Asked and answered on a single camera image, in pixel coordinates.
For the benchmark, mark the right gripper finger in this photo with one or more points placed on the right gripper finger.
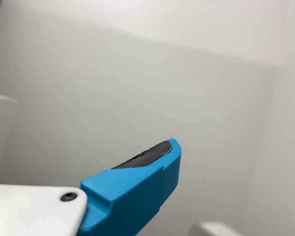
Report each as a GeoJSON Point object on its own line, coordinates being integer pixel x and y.
{"type": "Point", "coordinates": [137, 191]}

